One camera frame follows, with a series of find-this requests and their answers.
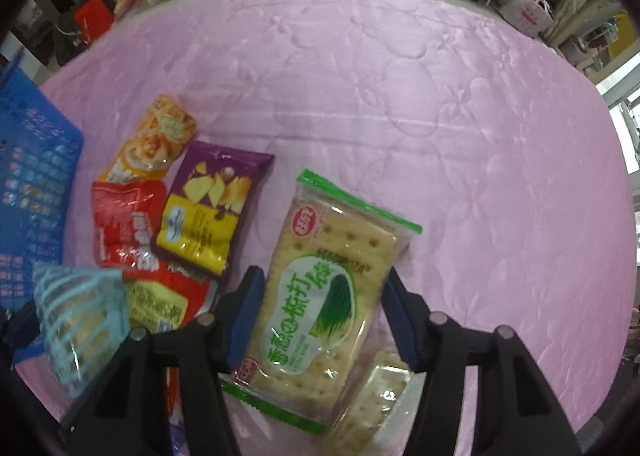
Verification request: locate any orange cartoon snack packet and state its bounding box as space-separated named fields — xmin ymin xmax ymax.
xmin=166 ymin=368 xmax=186 ymax=455

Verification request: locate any light blue wafer packet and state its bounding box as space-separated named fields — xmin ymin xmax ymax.
xmin=32 ymin=262 xmax=130 ymax=398

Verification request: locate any large red yellow snack bag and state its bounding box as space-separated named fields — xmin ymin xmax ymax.
xmin=122 ymin=261 xmax=217 ymax=334

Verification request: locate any clear cracker sleeve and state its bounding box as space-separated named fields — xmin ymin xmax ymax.
xmin=320 ymin=351 xmax=412 ymax=455

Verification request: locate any small red snack bag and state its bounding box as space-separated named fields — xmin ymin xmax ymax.
xmin=91 ymin=180 xmax=167 ymax=272

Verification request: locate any purple yellow snack bag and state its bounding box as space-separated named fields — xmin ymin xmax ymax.
xmin=153 ymin=141 xmax=274 ymax=282

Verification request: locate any green scallion cracker packet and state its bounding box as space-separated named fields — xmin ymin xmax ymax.
xmin=221 ymin=169 xmax=422 ymax=434

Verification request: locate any blue plastic basket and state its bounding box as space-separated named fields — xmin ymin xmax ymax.
xmin=0 ymin=66 xmax=86 ymax=364

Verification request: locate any orange chips snack bag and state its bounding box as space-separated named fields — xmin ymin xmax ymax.
xmin=98 ymin=94 xmax=198 ymax=184

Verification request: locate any pink quilted table cover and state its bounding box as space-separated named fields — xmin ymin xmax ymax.
xmin=44 ymin=0 xmax=636 ymax=427

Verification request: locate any black bag on floor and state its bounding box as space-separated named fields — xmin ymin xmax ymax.
xmin=52 ymin=12 xmax=89 ymax=66

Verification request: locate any red bag on floor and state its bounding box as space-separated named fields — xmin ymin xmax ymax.
xmin=74 ymin=0 xmax=114 ymax=44

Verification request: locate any pink tote bag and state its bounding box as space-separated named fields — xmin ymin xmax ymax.
xmin=499 ymin=0 xmax=553 ymax=38

